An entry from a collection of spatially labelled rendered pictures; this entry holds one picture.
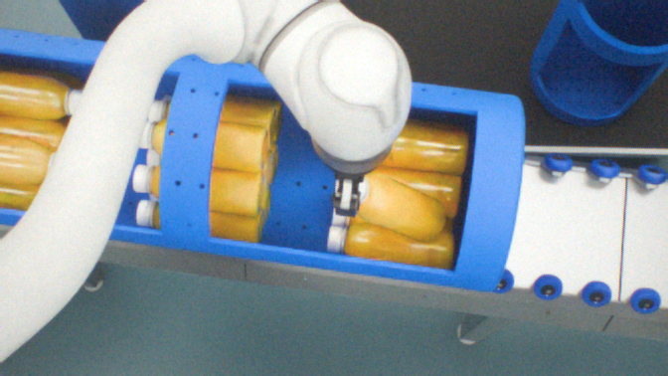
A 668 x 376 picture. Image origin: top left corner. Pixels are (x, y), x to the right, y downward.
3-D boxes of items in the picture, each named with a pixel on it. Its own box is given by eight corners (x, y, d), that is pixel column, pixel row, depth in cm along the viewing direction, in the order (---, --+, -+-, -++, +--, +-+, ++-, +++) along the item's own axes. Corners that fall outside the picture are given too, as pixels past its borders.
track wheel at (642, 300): (665, 296, 139) (663, 287, 141) (635, 292, 139) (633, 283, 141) (657, 317, 142) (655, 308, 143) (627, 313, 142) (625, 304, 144)
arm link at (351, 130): (428, 121, 92) (343, 30, 94) (446, 64, 77) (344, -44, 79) (347, 190, 90) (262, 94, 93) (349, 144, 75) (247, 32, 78)
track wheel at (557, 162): (573, 174, 145) (576, 162, 145) (545, 170, 146) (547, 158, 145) (569, 164, 149) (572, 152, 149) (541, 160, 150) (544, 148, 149)
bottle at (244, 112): (278, 108, 139) (170, 95, 139) (273, 101, 132) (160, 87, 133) (272, 152, 138) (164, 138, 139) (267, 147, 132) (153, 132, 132)
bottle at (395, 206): (431, 251, 130) (357, 222, 119) (403, 230, 135) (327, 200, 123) (455, 210, 129) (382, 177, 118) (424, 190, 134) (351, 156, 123)
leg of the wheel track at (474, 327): (478, 345, 235) (526, 314, 174) (455, 342, 235) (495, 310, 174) (480, 322, 236) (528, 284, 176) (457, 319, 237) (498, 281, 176)
